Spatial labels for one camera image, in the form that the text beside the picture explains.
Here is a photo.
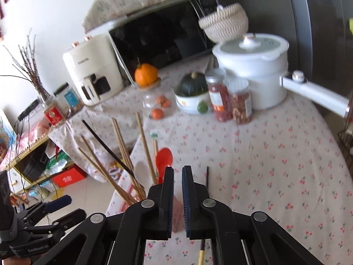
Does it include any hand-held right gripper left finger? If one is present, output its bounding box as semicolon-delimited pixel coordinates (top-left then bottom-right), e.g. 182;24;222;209
30;167;175;265

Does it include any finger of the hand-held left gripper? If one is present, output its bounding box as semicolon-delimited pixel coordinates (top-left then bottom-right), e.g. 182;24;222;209
39;209;87;243
19;195;73;225

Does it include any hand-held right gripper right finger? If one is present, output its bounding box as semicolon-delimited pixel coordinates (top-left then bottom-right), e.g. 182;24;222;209
182;166;324;265

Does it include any black chopstick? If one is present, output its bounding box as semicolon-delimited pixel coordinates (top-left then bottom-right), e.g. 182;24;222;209
196;166;210;265
82;119;135;178

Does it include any red box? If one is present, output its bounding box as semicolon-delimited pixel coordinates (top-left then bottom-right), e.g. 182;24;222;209
51;166;87;188

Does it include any red plastic spoon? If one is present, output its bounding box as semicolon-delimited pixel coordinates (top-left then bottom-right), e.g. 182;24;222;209
155;148;174;184

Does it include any white plastic spoon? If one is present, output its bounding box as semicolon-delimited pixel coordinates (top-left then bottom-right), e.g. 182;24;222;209
133;161;152;191

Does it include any green white plastic bag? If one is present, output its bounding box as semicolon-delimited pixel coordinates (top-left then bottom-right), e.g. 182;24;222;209
44;150;71;173

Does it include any black box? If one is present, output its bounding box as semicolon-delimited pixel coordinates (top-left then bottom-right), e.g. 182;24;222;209
15;146;49;177

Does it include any white printed plastic bag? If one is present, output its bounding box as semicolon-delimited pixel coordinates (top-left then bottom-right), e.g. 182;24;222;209
84;148;133;184

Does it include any wooden shelf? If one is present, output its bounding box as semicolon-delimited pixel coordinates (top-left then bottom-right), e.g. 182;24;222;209
0;135;56;196

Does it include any bunch of wooden chopsticks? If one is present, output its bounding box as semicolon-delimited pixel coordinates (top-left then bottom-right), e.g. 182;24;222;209
78;112;159;203

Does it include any pink cloth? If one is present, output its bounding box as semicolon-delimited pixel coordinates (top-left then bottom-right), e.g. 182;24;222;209
15;116;53;144

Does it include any colourful printed pack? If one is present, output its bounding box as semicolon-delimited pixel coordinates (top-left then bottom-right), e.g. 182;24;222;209
0;109;17;169

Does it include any red label glass jar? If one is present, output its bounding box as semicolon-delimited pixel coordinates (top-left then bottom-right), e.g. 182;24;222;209
41;97;69;128

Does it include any white ceramic bowl green knob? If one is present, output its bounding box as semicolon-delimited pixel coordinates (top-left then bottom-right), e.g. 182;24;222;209
174;91;213;115

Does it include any black power strip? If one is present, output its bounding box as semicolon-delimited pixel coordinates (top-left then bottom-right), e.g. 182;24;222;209
18;99;39;120

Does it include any clear glass jar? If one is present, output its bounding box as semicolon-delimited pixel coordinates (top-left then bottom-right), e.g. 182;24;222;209
142;83;177;120

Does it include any jar of red dried food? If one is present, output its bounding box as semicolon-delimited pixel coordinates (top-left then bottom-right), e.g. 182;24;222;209
205;72;233;122

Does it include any blue label jar black lid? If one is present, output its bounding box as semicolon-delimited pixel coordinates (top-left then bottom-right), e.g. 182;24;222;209
53;83;84;114

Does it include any dark green pumpkin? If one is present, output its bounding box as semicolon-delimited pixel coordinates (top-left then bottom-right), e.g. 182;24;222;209
179;71;208;97

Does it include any large orange fruit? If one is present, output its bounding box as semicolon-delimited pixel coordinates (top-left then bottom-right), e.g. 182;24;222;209
134;58;159;87

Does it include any cream air fryer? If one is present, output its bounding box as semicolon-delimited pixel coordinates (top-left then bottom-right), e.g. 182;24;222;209
62;34;124;106

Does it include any white electric pot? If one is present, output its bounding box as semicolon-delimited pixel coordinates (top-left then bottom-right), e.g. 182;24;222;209
212;32;351;118

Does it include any bunch of dry twigs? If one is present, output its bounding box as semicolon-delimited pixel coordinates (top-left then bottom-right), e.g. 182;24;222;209
0;34;53;102

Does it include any black microwave oven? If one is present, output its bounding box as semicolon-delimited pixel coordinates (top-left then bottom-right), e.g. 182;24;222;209
107;0;221;86

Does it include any grey refrigerator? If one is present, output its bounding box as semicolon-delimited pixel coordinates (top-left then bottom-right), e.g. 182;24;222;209
284;0;353;111

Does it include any jar of dried ring snacks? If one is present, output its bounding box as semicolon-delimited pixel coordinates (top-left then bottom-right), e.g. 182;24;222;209
227;78;253;125

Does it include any black wire rack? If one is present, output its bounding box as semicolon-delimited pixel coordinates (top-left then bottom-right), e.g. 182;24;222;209
338;128;353;155

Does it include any woven rope basket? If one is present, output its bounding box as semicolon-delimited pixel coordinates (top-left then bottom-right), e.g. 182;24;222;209
199;3;249;43

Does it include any red knot wall decoration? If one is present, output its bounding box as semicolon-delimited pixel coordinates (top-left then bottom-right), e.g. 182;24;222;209
0;0;7;38

